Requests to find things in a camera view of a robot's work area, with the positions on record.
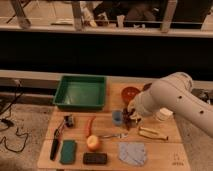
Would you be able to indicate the dark red grape bunch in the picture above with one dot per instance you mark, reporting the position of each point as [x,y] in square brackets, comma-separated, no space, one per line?
[126,119]

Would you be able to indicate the green sponge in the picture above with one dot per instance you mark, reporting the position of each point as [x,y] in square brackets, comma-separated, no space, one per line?
[68,152]

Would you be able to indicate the white paper cup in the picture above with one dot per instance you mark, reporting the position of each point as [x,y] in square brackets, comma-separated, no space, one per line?
[163,114]

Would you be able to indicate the black handled knife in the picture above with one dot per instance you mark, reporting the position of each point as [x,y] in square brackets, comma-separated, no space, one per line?
[55,145]

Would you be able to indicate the red bowl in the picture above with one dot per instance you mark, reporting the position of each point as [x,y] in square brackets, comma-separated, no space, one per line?
[129,93]

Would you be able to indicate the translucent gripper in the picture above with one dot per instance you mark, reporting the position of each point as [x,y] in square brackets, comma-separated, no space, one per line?
[134,115]

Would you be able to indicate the orange carrot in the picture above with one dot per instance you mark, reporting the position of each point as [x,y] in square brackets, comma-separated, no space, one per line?
[88,127]

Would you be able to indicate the small black binder clip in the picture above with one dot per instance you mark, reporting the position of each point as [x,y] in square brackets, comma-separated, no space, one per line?
[69,121]

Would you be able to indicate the blue cloth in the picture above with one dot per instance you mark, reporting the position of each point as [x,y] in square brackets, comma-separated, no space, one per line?
[132,153]

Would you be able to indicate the banana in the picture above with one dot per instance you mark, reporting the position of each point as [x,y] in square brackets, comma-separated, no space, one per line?
[151,133]

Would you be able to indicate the red handled tool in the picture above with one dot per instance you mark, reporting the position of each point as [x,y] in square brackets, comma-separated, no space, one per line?
[59,129]

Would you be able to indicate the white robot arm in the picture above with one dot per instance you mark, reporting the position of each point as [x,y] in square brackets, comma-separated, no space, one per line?
[173,92]

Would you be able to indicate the blue plastic cup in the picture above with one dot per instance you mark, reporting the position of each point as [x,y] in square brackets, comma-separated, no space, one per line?
[117,117]

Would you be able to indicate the green plastic tray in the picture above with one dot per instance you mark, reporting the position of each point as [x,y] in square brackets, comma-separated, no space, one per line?
[81,93]

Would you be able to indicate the purple bowl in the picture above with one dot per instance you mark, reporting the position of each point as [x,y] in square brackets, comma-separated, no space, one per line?
[147,86]

